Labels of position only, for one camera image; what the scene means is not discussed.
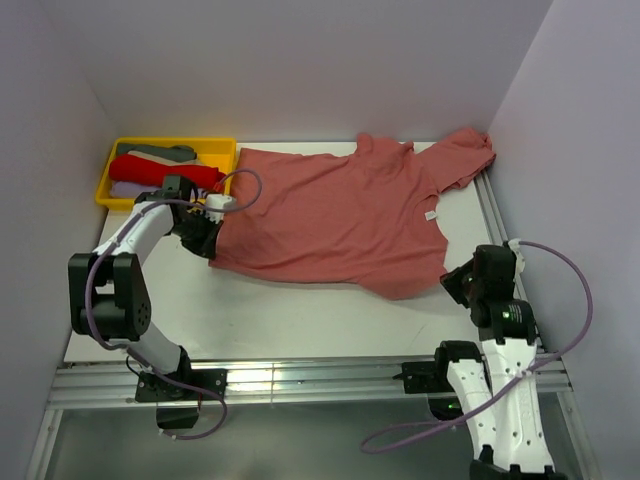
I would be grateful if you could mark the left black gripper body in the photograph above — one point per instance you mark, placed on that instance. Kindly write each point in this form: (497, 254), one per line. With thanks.
(197, 232)

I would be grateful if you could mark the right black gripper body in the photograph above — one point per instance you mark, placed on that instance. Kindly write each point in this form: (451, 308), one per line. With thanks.
(462, 283)

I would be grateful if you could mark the salmon pink t-shirt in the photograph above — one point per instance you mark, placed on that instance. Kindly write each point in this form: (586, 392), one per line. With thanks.
(358, 219)
(454, 162)

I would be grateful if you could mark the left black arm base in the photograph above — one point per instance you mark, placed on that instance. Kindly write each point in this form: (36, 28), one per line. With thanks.
(179, 399)

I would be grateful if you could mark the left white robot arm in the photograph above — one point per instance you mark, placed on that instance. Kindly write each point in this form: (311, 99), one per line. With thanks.
(109, 299)

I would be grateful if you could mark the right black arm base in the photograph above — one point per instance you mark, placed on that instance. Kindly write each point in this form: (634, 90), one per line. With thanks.
(423, 377)

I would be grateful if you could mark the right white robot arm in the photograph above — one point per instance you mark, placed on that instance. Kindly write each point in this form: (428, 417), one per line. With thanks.
(494, 380)

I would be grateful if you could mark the rolled grey t-shirt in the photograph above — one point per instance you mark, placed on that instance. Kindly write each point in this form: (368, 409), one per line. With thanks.
(180, 154)

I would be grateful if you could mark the yellow plastic tray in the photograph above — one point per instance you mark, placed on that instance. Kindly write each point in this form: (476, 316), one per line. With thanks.
(211, 151)

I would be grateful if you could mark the rolled lilac t-shirt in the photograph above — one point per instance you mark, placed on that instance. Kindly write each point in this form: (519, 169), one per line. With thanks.
(123, 190)

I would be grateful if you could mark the rolled red t-shirt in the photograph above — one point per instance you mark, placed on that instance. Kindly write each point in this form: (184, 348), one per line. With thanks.
(143, 171)

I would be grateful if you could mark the folded salmon pink t-shirt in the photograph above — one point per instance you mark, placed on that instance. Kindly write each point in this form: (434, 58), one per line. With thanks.
(454, 162)

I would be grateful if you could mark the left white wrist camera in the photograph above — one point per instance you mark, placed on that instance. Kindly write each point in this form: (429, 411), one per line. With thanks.
(219, 203)

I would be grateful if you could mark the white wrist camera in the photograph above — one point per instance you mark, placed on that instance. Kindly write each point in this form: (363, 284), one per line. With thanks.
(515, 246)
(219, 203)

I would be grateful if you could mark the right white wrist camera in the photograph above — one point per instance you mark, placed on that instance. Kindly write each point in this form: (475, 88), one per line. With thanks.
(515, 246)

